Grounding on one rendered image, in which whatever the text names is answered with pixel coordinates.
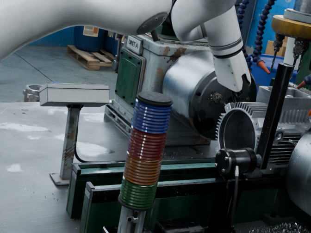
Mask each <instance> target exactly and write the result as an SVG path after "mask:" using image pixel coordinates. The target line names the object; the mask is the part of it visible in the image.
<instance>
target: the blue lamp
mask: <svg viewBox="0 0 311 233"><path fill-rule="evenodd" d="M172 106H173V105H170V106H168V107H157V106H151V105H147V104H144V103H142V102H140V101H139V100H138V99H137V98H136V102H135V108H134V114H133V120H132V126H133V127H134V128H135V129H137V130H139V131H142V132H145V133H149V134H163V133H166V132H167V131H168V126H169V122H170V116H171V112H172V111H171V110H172Z"/></svg>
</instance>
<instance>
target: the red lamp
mask: <svg viewBox="0 0 311 233"><path fill-rule="evenodd" d="M166 138H167V132H166V133H163V134H149V133H145V132H142V131H139V130H137V129H135V128H134V127H133V126H131V131H130V137H129V143H128V148H127V151H128V152H129V153H130V154H131V155H132V156H134V157H137V158H140V159H145V160H157V159H160V158H162V157H163V153H164V148H165V142H166Z"/></svg>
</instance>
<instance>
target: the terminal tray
mask: <svg viewBox="0 0 311 233"><path fill-rule="evenodd" d="M272 88H273V87H272V86H259V90H258V93H257V97H256V102H262V103H266V104H268V103H269V99H270V95H271V91H272ZM310 110H311V95H309V94H306V93H304V92H302V91H299V90H297V89H295V88H292V87H288V88H287V92H286V96H285V100H284V103H283V107H282V111H281V114H280V119H279V123H280V124H282V123H284V124H285V123H287V124H289V122H290V123H291V124H292V123H293V122H294V123H295V124H296V122H297V123H298V124H299V122H301V123H303V122H304V123H305V124H306V121H307V120H308V119H310V118H311V115H310V116H309V115H308V113H309V111H310Z"/></svg>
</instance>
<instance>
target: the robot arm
mask: <svg viewBox="0 0 311 233"><path fill-rule="evenodd" d="M236 1H237V0H177V1H176V2H175V4H174V6H173V9H172V14H171V20H172V26H173V30H174V32H175V35H176V37H177V38H178V39H179V40H180V41H181V42H184V43H189V42H193V41H197V40H200V39H203V38H207V41H208V44H209V48H210V51H211V53H212V56H213V64H214V68H215V73H216V77H217V81H218V82H219V83H220V84H221V85H223V86H225V87H227V88H228V89H229V91H230V93H231V95H232V99H233V102H234V103H236V102H247V100H246V95H245V94H248V93H249V92H250V89H249V86H248V85H251V77H250V73H249V69H248V66H247V63H246V60H245V57H244V54H243V52H242V46H243V40H242V36H241V32H240V28H239V23H238V19H237V15H236V10H235V6H234V5H235V3H236ZM171 6H172V0H0V63H1V62H2V61H3V60H5V59H6V58H7V57H8V56H10V55H11V54H12V53H14V52H15V51H17V50H18V49H20V48H22V47H24V46H26V45H28V44H30V43H32V42H34V41H36V40H38V39H41V38H43V37H45V36H48V35H50V34H53V33H55V32H57V31H60V30H63V29H66V28H69V27H73V26H91V27H96V28H100V29H104V30H107V31H111V32H114V33H117V34H121V35H126V36H137V35H142V34H145V33H149V32H152V30H154V29H156V28H157V27H159V26H161V25H162V23H163V22H164V21H165V19H166V18H167V16H168V14H169V12H170V10H171Z"/></svg>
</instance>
